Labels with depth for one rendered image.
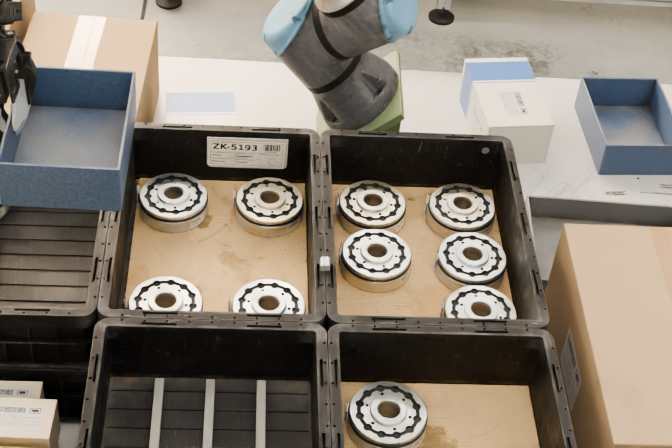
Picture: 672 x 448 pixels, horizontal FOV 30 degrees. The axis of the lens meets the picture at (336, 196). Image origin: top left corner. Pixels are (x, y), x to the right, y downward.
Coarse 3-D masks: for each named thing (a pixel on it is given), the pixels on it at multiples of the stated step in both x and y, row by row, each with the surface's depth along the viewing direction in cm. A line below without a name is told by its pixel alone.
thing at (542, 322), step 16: (320, 144) 191; (512, 144) 194; (512, 160) 192; (512, 176) 189; (512, 192) 187; (528, 224) 181; (528, 240) 179; (528, 256) 176; (528, 272) 175; (336, 288) 169; (336, 304) 167; (544, 304) 170; (336, 320) 165; (352, 320) 165; (368, 320) 165; (384, 320) 165; (400, 320) 166; (416, 320) 166; (432, 320) 166; (448, 320) 166; (464, 320) 166; (480, 320) 167; (496, 320) 167; (512, 320) 167; (528, 320) 167; (544, 320) 167
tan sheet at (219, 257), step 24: (216, 192) 196; (216, 216) 192; (144, 240) 187; (168, 240) 187; (192, 240) 188; (216, 240) 188; (240, 240) 188; (264, 240) 189; (288, 240) 189; (144, 264) 183; (168, 264) 184; (192, 264) 184; (216, 264) 184; (240, 264) 185; (264, 264) 185; (288, 264) 186; (216, 288) 181; (240, 288) 181
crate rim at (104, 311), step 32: (160, 128) 191; (192, 128) 191; (224, 128) 192; (256, 128) 193; (288, 128) 193; (320, 160) 188; (320, 192) 183; (320, 224) 178; (320, 256) 173; (320, 288) 169; (224, 320) 163; (256, 320) 164; (288, 320) 164; (320, 320) 165
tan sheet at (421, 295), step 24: (336, 192) 198; (408, 192) 199; (432, 192) 200; (336, 216) 194; (408, 216) 195; (336, 240) 190; (408, 240) 191; (432, 240) 192; (336, 264) 186; (432, 264) 188; (408, 288) 184; (432, 288) 184; (504, 288) 185; (360, 312) 180; (384, 312) 180; (408, 312) 180; (432, 312) 181
